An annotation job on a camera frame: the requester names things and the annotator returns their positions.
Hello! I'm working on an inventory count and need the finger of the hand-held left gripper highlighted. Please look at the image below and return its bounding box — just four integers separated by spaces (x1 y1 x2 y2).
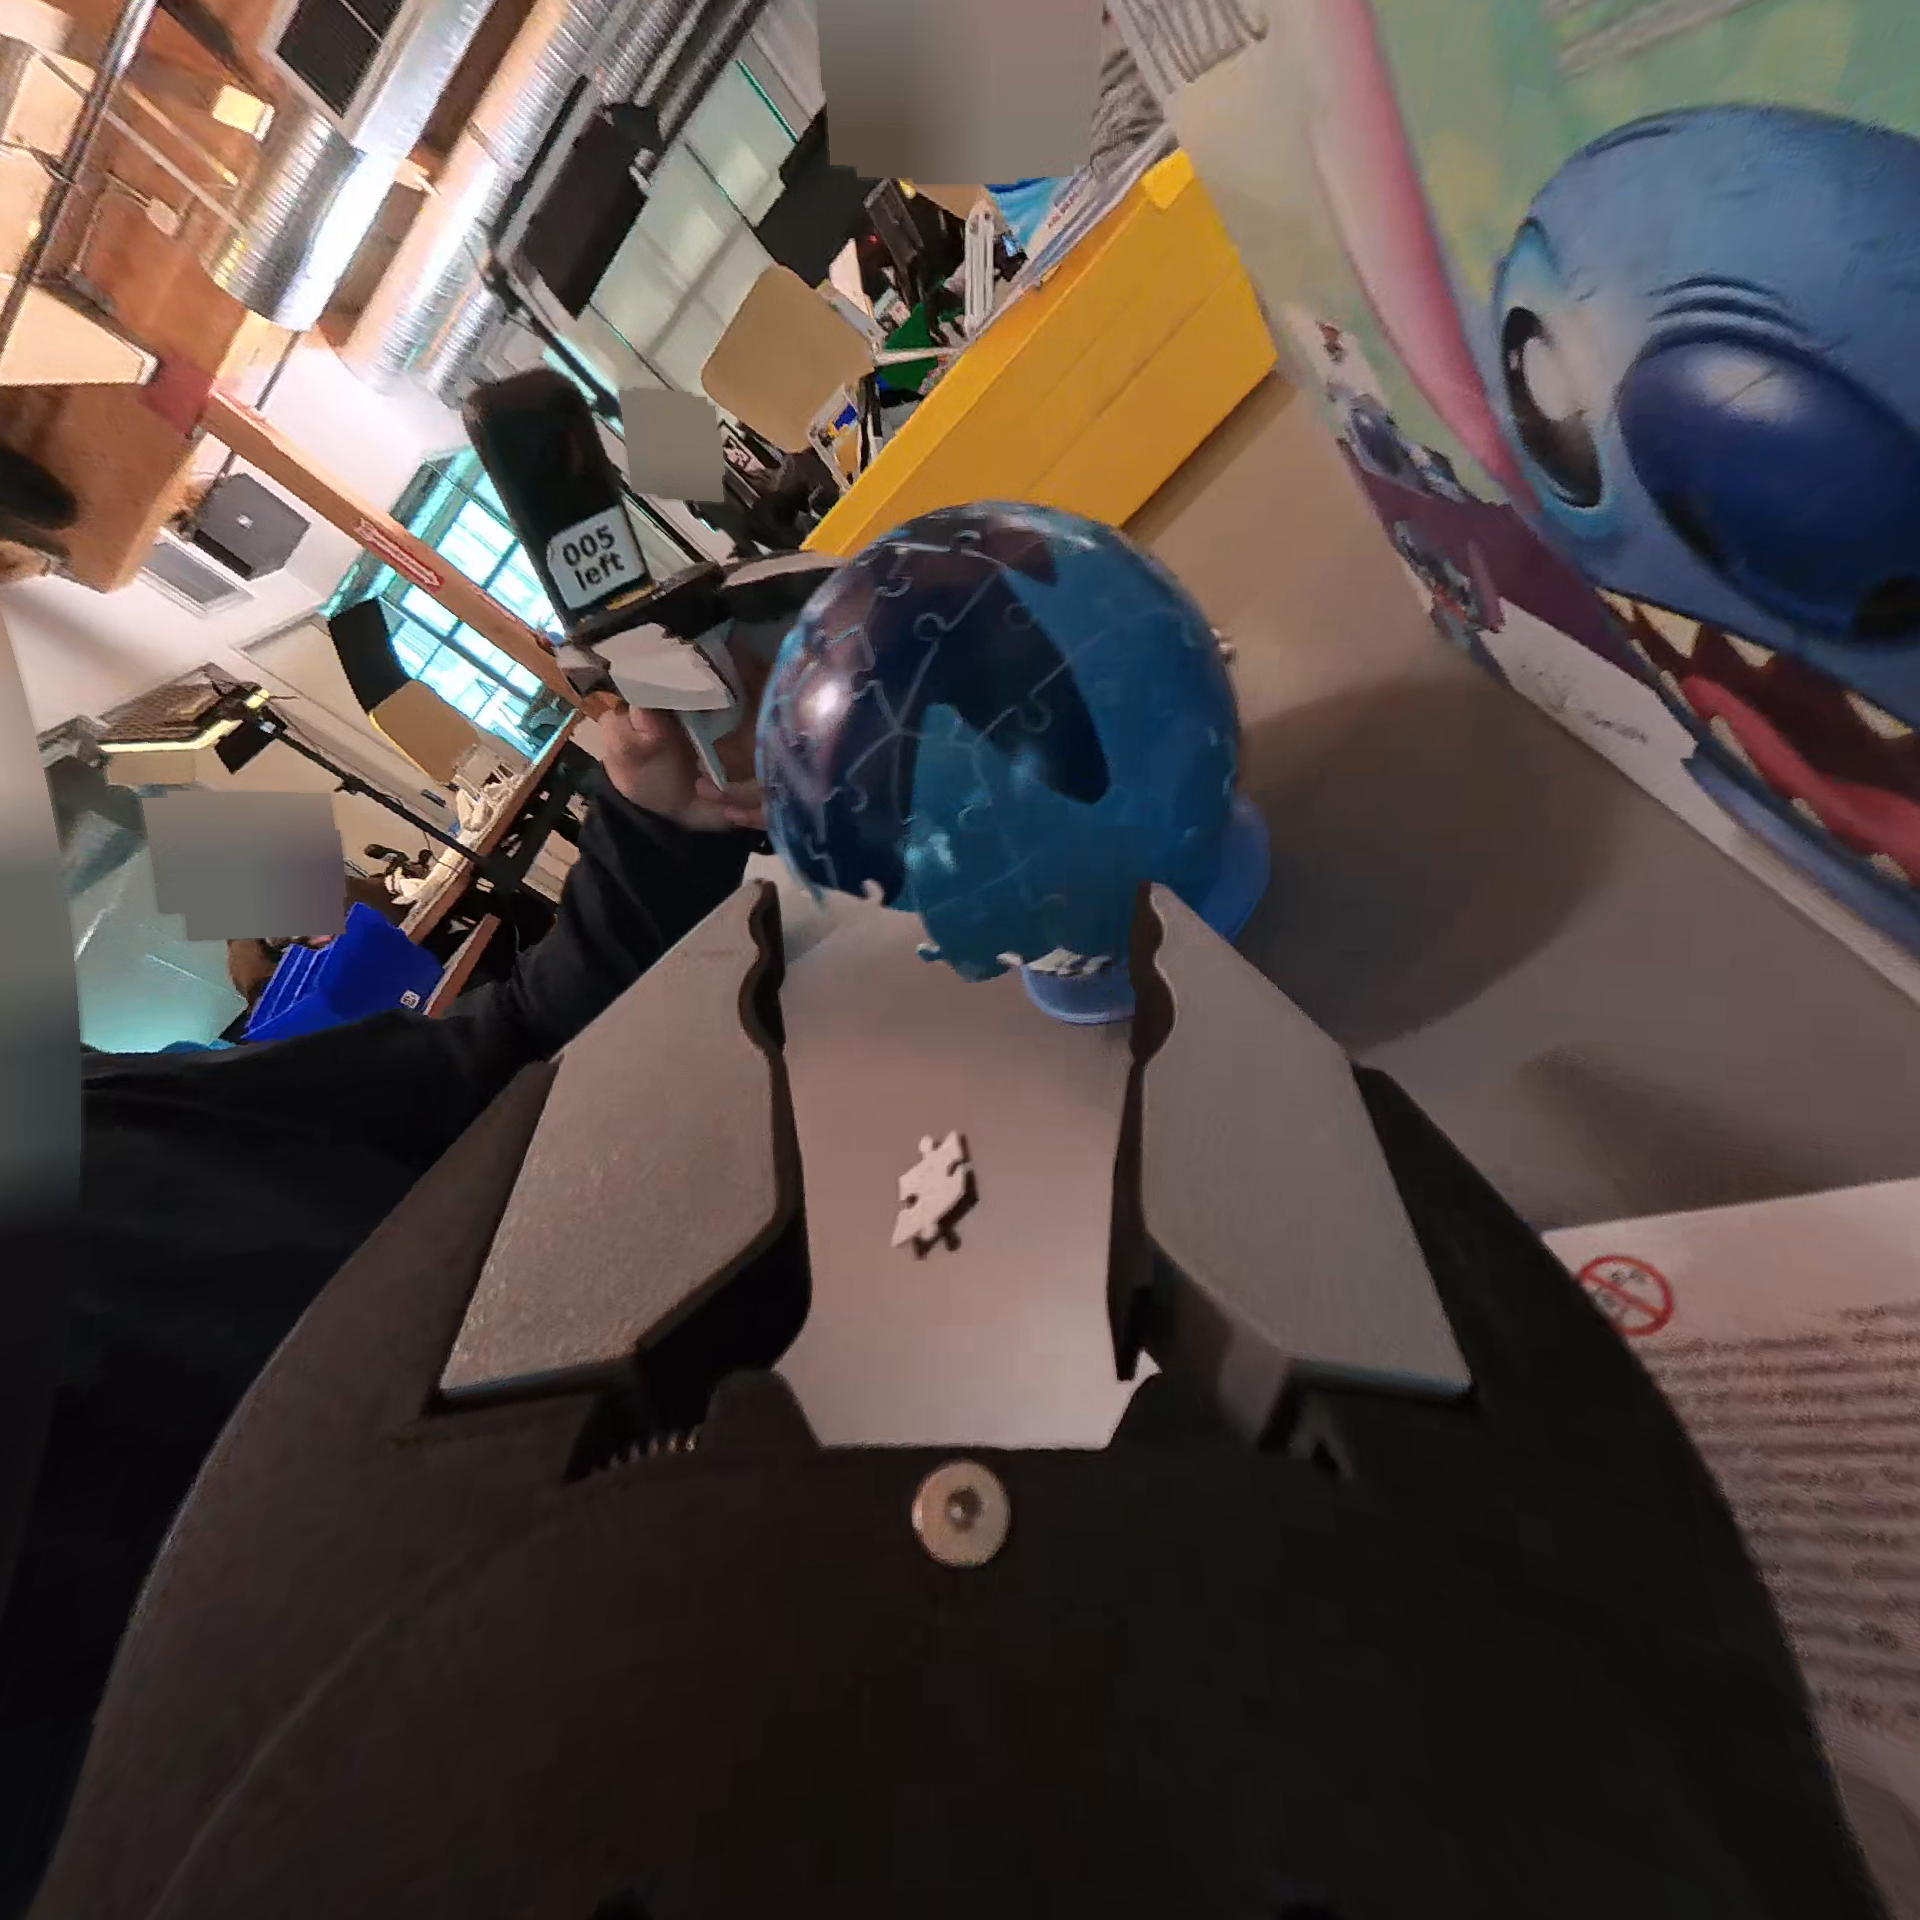
607 635 737 710

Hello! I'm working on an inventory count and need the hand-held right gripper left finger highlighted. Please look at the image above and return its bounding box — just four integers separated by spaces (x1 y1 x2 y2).
432 883 818 1404

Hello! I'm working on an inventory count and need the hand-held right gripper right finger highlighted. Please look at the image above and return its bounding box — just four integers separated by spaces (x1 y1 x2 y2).
1108 883 1473 1456

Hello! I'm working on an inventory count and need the blue puzzle ball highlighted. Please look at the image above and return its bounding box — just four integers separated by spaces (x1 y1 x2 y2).
756 502 1247 984

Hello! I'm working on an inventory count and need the single white puzzle piece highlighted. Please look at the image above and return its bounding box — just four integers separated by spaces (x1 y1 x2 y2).
890 1128 977 1254

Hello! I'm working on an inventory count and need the blue round ball stand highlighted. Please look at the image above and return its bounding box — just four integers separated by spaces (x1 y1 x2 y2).
1018 810 1275 1027

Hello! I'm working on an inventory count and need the person's left forearm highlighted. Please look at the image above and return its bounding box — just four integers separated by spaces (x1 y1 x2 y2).
407 785 782 1052

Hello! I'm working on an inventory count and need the printed cartoon puzzle box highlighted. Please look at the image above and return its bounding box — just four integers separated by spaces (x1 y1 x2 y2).
1101 0 1920 1004

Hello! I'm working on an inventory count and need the person's left hand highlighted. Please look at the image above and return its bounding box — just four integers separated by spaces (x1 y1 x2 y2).
607 702 775 835

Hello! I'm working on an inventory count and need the wooden beam with red sign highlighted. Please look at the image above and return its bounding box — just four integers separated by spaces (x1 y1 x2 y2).
204 389 600 707

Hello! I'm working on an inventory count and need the black light shade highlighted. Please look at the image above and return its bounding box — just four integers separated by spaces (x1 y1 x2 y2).
329 599 412 707

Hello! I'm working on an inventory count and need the tan rounded board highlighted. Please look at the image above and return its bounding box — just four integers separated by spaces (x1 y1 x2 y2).
701 266 870 453

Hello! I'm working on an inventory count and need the black hanging monitor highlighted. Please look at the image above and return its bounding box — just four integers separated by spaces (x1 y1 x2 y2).
510 112 648 318

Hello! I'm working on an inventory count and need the blue storage bin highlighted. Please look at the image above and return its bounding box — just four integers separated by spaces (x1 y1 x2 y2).
240 900 452 1044

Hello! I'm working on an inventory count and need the studio light panel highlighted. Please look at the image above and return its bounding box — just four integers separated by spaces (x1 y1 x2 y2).
90 683 275 790

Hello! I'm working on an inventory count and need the yellow storage bin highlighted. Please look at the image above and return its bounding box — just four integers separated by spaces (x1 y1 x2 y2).
801 149 1281 558

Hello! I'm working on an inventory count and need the white vent grille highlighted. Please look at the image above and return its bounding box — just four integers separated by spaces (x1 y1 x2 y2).
270 0 408 114

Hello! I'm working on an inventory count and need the white instruction sheet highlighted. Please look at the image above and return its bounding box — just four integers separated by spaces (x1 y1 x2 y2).
1544 1176 1920 1920

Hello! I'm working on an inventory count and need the silver ventilation duct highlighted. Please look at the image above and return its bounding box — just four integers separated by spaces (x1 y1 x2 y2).
336 0 782 400
195 0 496 332

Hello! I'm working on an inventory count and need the black wall box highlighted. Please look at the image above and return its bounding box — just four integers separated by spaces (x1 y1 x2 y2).
195 473 308 580

